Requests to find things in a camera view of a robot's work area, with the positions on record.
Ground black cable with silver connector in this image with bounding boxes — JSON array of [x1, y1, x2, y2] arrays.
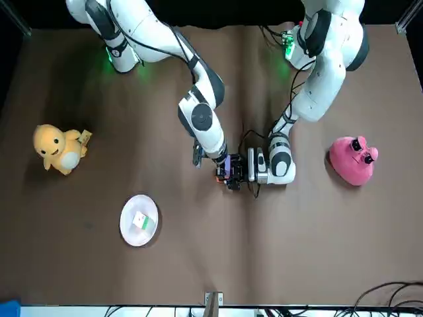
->
[[279, 61, 318, 133]]

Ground black desk cables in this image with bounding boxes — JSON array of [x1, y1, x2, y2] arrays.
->
[[354, 280, 423, 317]]

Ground yellow plush toy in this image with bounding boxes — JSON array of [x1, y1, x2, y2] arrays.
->
[[32, 123, 93, 176]]

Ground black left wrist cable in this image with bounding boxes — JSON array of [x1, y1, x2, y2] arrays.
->
[[238, 128, 266, 199]]

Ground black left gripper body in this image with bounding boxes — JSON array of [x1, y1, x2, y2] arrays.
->
[[235, 154, 249, 186]]

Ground aluminium frame bar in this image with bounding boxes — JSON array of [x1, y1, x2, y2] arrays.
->
[[395, 0, 423, 34], [0, 0, 32, 38]]

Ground blue plastic tray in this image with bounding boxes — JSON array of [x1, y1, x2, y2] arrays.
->
[[0, 299, 22, 317]]

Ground pink plush toy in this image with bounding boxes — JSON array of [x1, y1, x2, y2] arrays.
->
[[328, 134, 379, 187]]

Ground aluminium frame post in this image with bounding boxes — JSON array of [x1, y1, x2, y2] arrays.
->
[[204, 291, 224, 317]]

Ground round pale plate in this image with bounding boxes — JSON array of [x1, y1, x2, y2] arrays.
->
[[119, 194, 159, 247]]

